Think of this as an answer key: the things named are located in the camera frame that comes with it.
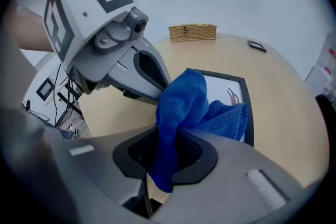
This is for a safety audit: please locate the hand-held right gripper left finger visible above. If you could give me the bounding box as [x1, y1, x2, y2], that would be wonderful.
[56, 126, 158, 205]

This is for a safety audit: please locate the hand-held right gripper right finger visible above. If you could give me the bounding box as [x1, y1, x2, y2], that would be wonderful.
[157, 127, 305, 218]

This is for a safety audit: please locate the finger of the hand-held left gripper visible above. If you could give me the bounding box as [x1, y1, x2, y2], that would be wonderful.
[132, 38, 172, 90]

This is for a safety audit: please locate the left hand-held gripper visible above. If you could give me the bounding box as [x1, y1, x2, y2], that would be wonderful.
[43, 0, 169, 106]

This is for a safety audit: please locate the blue cleaning cloth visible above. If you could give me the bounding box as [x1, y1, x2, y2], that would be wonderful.
[146, 69, 249, 194]

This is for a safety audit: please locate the black framed deer picture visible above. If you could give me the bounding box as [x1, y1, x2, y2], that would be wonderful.
[185, 67, 255, 148]

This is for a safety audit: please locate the person's left forearm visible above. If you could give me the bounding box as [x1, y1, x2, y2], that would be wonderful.
[4, 0, 55, 53]

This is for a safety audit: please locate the wicker tissue box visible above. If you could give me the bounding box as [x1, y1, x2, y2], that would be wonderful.
[167, 23, 218, 44]

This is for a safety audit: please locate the person's grey shirt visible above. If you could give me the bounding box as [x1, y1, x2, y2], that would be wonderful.
[0, 18, 40, 124]

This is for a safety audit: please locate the white water dispenser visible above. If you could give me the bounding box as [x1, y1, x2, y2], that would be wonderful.
[304, 62, 336, 99]

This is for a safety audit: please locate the small black framed picture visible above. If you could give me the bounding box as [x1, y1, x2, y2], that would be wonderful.
[247, 39, 268, 54]

